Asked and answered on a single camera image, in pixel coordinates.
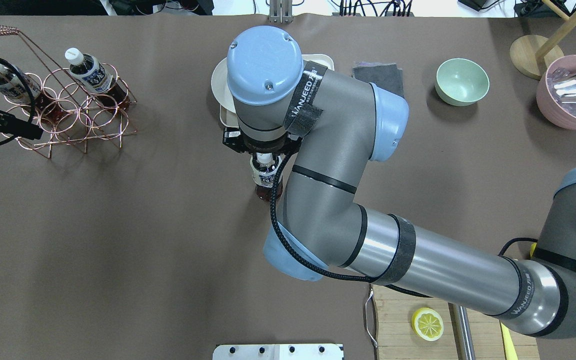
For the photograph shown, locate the left whole lemon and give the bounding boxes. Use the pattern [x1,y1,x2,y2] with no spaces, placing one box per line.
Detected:
[528,242,537,259]

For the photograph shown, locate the aluminium frame post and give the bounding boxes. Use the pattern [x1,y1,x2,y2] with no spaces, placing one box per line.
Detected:
[267,0,294,24]

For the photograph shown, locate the tea bottle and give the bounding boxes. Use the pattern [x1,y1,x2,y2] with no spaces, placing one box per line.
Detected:
[64,47,130,110]
[250,152,282,202]
[0,64,65,123]

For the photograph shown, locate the wooden cutting board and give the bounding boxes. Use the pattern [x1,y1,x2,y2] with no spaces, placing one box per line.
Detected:
[364,284,542,360]

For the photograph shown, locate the pink bowl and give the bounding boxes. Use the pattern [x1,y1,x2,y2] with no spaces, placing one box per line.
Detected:
[535,54,576,130]

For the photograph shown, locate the grey folded cloth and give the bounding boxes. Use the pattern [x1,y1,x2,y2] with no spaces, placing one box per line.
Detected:
[352,62,405,98]

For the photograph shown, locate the white round plate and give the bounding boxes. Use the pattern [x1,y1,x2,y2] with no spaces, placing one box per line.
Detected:
[210,57,236,113]

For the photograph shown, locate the yellow plastic knife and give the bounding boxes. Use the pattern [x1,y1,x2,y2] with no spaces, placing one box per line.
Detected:
[499,322,519,360]

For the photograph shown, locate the cream serving tray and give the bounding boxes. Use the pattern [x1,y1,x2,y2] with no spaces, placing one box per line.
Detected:
[219,54,335,128]

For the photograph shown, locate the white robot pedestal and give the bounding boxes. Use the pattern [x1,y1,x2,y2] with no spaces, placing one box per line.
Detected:
[212,342,346,360]

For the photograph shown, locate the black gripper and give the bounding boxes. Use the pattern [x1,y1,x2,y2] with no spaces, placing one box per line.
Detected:
[242,135,301,155]

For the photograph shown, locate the steel cylinder tool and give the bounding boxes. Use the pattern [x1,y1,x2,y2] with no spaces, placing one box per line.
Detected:
[449,303,476,360]

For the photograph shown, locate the green bowl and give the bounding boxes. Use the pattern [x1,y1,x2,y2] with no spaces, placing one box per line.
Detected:
[434,58,490,107]

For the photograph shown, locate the half lemon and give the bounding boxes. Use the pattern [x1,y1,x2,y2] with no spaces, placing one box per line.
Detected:
[411,307,445,342]

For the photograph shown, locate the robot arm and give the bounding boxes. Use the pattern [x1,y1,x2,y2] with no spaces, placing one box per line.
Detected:
[226,25,576,339]

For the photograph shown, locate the copper wire bottle rack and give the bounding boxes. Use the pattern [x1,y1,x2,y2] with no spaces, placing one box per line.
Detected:
[0,25,138,158]

